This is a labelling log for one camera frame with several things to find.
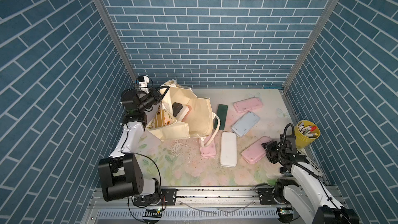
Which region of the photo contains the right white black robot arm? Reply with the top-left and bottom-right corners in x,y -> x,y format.
262,134 -> 360,224

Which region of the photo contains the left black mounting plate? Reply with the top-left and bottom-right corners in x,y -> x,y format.
133,188 -> 177,207

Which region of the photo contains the black case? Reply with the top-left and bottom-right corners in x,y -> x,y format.
172,102 -> 183,118

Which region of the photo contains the light blue case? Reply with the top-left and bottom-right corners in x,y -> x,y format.
231,112 -> 260,138

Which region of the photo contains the pink pencil case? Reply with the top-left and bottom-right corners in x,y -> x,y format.
233,97 -> 263,113

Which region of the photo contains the cream canvas tote bag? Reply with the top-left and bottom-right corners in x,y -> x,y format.
146,80 -> 221,147

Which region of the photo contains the yellow pen holder cup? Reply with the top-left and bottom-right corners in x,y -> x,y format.
294,120 -> 321,148

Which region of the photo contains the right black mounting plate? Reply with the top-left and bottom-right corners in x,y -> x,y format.
255,187 -> 290,205

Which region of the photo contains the white pencil case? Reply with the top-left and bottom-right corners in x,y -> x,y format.
220,132 -> 237,168

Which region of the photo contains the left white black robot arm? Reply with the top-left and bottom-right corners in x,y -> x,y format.
98,86 -> 169,208

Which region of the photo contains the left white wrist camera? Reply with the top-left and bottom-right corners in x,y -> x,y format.
135,75 -> 153,94

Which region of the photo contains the dark green pencil case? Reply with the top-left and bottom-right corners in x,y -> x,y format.
214,104 -> 228,131

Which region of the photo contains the black mounting plate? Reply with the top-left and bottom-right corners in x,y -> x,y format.
133,188 -> 177,207
255,187 -> 290,205

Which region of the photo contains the aluminium front rail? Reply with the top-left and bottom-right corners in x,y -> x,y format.
81,186 -> 355,224

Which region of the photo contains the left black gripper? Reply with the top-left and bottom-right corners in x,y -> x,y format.
136,86 -> 169,114

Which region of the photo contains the translucent pink case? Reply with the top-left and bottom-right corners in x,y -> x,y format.
182,105 -> 191,122

